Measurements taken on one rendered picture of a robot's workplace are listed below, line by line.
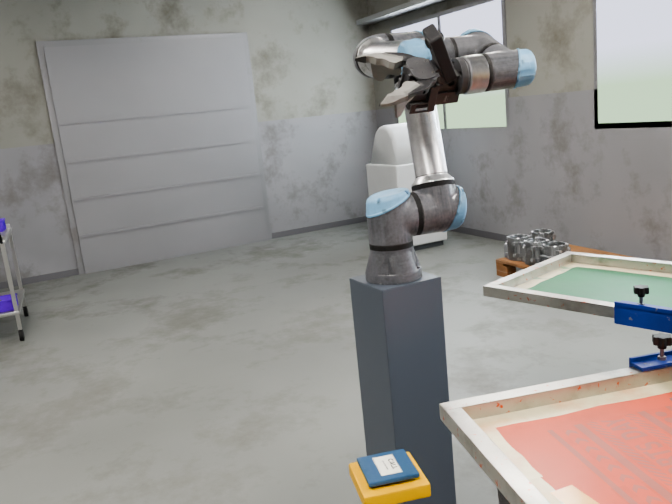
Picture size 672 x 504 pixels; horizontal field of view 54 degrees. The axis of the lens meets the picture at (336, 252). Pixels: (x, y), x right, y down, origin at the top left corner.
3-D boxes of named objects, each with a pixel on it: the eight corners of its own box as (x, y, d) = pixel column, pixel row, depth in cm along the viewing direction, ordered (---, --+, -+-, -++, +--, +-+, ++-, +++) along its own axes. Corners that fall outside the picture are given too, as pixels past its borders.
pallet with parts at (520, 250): (491, 276, 611) (489, 237, 603) (563, 258, 650) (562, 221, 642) (608, 308, 493) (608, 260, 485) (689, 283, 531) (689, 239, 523)
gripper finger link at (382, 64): (352, 79, 132) (396, 91, 131) (355, 54, 128) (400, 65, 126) (357, 71, 134) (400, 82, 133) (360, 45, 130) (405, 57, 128)
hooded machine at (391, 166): (371, 245, 804) (360, 126, 774) (414, 236, 829) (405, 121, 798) (402, 254, 738) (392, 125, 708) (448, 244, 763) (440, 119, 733)
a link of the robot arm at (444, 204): (405, 238, 179) (374, 42, 180) (455, 230, 183) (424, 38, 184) (422, 235, 168) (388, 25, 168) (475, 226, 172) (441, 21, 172)
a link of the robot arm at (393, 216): (362, 240, 178) (357, 191, 175) (408, 233, 181) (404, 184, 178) (377, 248, 166) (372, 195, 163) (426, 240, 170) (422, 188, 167)
